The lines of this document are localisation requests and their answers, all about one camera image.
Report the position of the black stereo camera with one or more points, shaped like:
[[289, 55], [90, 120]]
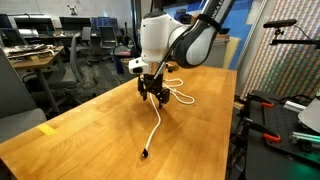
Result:
[[280, 23]]

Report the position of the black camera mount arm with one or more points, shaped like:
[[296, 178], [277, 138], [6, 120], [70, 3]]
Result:
[[293, 42]]

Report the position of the grey drawer cabinet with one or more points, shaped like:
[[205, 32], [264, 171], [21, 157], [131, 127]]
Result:
[[218, 53]]

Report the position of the black monitor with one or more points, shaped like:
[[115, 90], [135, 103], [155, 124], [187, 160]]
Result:
[[33, 24], [75, 23]]

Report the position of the grey fabric office chair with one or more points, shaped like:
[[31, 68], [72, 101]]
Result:
[[75, 56]]

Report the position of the black bowl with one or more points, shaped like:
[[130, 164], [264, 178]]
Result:
[[225, 31]]

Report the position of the large grey office chair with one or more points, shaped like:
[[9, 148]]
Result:
[[13, 100]]

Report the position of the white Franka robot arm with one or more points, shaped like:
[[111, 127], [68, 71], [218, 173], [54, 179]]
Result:
[[160, 36]]

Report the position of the small drone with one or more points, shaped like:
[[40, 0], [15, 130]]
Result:
[[72, 10]]

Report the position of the white machine with green light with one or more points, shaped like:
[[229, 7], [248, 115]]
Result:
[[276, 160]]

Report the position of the long silver aluminium extrusion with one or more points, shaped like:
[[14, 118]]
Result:
[[306, 137]]

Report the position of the yellow foam board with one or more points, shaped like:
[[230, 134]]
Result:
[[231, 50]]

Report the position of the wooden office desk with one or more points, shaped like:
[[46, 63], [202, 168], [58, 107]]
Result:
[[36, 61]]

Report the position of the colourful patterned panel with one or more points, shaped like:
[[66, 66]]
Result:
[[290, 66]]

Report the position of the yellow tape patch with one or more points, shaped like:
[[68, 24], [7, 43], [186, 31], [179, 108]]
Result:
[[46, 129]]

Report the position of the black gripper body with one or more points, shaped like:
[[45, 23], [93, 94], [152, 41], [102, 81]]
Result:
[[155, 83]]

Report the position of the black mesh office chair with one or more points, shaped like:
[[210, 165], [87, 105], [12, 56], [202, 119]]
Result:
[[108, 36]]

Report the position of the grey bin with cardboard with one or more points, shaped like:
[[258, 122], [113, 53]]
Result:
[[126, 68]]

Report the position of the blue bin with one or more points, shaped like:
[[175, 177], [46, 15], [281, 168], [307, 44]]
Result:
[[117, 65]]

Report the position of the short silver aluminium extrusion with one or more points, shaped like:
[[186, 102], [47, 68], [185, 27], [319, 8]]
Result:
[[295, 106]]

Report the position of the yellow wrist camera box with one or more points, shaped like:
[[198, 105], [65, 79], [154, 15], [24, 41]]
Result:
[[172, 67]]

